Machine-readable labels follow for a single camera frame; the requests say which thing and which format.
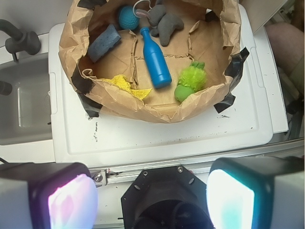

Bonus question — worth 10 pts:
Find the black hexagonal mount plate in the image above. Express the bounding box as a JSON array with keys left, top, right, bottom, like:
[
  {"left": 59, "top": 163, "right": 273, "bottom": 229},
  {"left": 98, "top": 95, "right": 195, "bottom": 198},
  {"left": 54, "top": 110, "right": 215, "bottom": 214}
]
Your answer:
[{"left": 121, "top": 166, "right": 214, "bottom": 229}]

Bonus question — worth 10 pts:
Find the teal textured ball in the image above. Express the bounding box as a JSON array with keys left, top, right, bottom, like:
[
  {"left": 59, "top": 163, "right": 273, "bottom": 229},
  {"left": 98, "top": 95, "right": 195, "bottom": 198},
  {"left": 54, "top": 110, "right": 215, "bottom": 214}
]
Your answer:
[{"left": 119, "top": 6, "right": 140, "bottom": 30}]

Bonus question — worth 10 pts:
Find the aluminium frame rail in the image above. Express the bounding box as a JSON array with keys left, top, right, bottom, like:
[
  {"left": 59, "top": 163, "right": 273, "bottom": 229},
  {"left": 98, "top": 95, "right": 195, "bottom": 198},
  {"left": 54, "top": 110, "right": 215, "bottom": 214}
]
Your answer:
[{"left": 89, "top": 138, "right": 305, "bottom": 187}]

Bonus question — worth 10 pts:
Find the green fuzzy plush toy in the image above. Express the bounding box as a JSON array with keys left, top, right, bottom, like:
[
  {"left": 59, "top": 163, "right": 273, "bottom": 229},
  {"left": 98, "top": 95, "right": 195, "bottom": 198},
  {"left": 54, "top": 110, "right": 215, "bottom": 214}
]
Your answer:
[{"left": 174, "top": 61, "right": 207, "bottom": 103}]

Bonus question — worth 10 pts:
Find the yellow knit cloth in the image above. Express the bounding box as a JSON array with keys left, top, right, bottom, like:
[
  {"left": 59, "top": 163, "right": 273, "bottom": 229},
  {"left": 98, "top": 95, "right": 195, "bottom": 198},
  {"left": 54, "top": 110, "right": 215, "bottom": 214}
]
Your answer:
[{"left": 102, "top": 74, "right": 153, "bottom": 101}]

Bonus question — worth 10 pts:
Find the grey plush toy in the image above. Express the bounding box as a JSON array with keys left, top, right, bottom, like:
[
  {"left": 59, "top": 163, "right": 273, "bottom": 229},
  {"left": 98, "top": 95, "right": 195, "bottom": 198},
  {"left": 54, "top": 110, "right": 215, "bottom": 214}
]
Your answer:
[{"left": 133, "top": 0, "right": 184, "bottom": 47}]

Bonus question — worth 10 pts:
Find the white wire hook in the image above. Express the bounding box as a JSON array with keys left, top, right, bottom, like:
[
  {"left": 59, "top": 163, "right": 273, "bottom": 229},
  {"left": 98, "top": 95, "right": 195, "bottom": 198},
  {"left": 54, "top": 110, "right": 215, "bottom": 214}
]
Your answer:
[{"left": 132, "top": 0, "right": 152, "bottom": 18}]

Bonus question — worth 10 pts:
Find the grey faucet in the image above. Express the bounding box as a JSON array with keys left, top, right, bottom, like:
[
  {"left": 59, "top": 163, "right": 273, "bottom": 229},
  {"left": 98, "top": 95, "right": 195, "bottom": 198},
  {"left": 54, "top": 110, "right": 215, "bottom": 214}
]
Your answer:
[{"left": 0, "top": 19, "right": 41, "bottom": 62}]

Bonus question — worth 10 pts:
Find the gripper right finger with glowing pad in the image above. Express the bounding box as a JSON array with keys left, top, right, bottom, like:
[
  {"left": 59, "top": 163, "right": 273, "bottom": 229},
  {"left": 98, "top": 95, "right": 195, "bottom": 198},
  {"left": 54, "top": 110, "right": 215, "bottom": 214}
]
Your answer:
[{"left": 206, "top": 156, "right": 305, "bottom": 229}]

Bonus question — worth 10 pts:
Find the blue plastic bottle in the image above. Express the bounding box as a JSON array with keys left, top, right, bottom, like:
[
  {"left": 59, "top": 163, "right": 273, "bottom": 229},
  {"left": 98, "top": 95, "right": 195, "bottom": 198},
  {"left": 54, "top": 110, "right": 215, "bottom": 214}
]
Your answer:
[{"left": 140, "top": 27, "right": 172, "bottom": 89}]

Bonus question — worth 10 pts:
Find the dark blue sponge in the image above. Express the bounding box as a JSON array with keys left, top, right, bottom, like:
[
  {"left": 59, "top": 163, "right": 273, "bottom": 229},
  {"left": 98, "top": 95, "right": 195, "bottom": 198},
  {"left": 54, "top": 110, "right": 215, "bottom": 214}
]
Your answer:
[{"left": 88, "top": 24, "right": 121, "bottom": 63}]

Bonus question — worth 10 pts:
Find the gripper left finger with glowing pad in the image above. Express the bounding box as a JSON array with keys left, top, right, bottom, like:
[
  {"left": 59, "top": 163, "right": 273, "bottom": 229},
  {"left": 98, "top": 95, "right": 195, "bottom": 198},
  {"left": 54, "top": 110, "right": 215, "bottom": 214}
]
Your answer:
[{"left": 0, "top": 163, "right": 98, "bottom": 229}]

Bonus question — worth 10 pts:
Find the brown paper bag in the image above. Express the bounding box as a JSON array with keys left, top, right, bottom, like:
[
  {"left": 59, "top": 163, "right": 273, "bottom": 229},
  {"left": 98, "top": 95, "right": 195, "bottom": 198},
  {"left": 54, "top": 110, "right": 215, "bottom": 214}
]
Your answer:
[{"left": 59, "top": 0, "right": 242, "bottom": 123}]

